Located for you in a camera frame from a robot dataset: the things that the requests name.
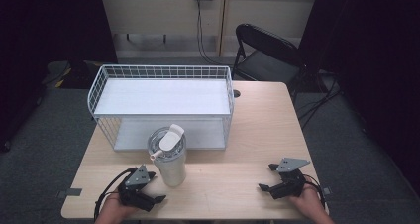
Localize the person's left hand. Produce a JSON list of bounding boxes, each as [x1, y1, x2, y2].
[[104, 191, 140, 220]]

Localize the person's right hand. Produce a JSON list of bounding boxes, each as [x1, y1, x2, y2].
[[288, 182, 327, 217]]

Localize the black wall socket cable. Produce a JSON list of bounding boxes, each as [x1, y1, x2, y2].
[[195, 0, 233, 67]]

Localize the yellow floor tape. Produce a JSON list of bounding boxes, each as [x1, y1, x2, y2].
[[54, 67, 72, 88]]

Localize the white wire two-tier shelf rack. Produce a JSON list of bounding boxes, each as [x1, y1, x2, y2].
[[86, 63, 236, 153]]

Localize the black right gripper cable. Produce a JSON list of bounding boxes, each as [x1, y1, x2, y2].
[[302, 173, 328, 209]]

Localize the black curtain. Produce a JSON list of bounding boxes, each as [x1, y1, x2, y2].
[[0, 0, 119, 96], [297, 0, 420, 187]]

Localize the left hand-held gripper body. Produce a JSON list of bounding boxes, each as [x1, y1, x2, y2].
[[117, 164, 157, 214]]

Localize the black floor cables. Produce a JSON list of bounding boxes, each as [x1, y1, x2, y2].
[[295, 75, 345, 130]]

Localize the black folding chair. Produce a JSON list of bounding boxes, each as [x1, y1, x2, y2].
[[230, 23, 309, 88]]

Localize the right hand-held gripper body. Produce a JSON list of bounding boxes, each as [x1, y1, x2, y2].
[[268, 157, 312, 200]]

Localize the white tumbler cup with lid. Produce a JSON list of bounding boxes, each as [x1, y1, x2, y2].
[[147, 123, 188, 188]]

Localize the black stand base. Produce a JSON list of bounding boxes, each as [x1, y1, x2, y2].
[[59, 59, 97, 90]]

